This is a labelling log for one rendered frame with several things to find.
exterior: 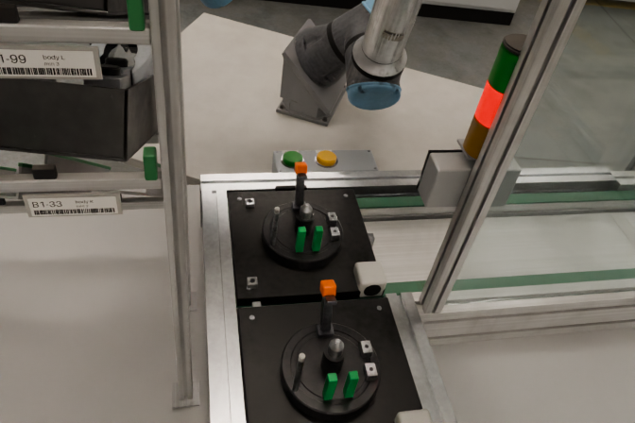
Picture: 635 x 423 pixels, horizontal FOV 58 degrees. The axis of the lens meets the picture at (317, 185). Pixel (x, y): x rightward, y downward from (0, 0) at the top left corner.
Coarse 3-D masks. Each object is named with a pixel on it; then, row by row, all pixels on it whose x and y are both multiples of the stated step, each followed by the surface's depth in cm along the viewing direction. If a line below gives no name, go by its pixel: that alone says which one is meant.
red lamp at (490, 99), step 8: (488, 88) 68; (488, 96) 68; (496, 96) 67; (480, 104) 70; (488, 104) 68; (496, 104) 67; (480, 112) 70; (488, 112) 68; (480, 120) 70; (488, 120) 69
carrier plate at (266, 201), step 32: (256, 192) 105; (288, 192) 106; (320, 192) 107; (352, 192) 109; (256, 224) 99; (352, 224) 102; (256, 256) 94; (352, 256) 97; (256, 288) 89; (288, 288) 90; (352, 288) 92
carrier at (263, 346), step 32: (256, 320) 85; (288, 320) 86; (352, 320) 87; (384, 320) 88; (256, 352) 81; (288, 352) 79; (320, 352) 80; (352, 352) 81; (384, 352) 84; (256, 384) 78; (288, 384) 76; (320, 384) 77; (352, 384) 73; (384, 384) 80; (256, 416) 74; (288, 416) 75; (320, 416) 75; (352, 416) 76; (384, 416) 76; (416, 416) 75
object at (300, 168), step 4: (296, 164) 97; (300, 164) 97; (304, 164) 97; (296, 168) 97; (300, 168) 97; (304, 168) 97; (296, 172) 97; (300, 172) 97; (304, 172) 97; (296, 176) 98; (300, 176) 96; (304, 176) 96; (296, 180) 98; (300, 180) 98; (304, 180) 98; (296, 184) 98; (300, 184) 98; (296, 188) 99; (300, 188) 98; (296, 192) 99; (300, 192) 99; (296, 196) 99; (300, 196) 99; (296, 200) 99; (300, 200) 99; (296, 204) 99; (300, 204) 100
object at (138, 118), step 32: (0, 96) 55; (32, 96) 55; (64, 96) 55; (96, 96) 56; (128, 96) 56; (0, 128) 56; (32, 128) 56; (64, 128) 56; (96, 128) 57; (128, 128) 57; (128, 160) 58
